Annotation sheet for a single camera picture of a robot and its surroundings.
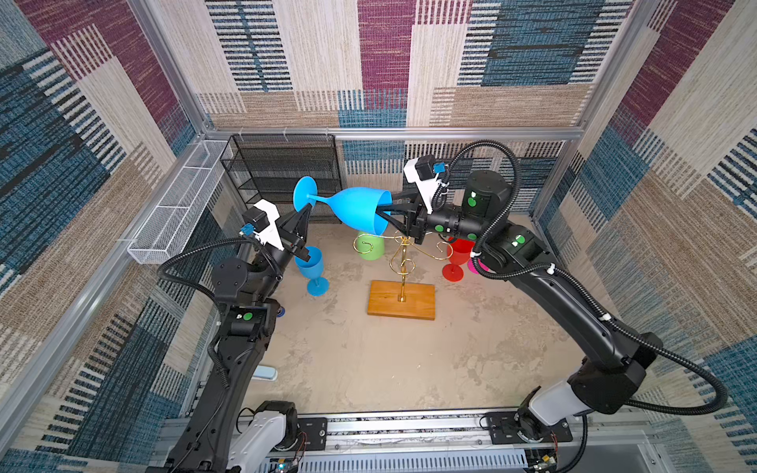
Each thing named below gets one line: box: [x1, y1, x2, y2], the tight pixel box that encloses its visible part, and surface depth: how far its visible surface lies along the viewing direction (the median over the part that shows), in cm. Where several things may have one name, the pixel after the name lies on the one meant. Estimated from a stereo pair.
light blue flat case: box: [252, 364, 278, 382], surface depth 83 cm
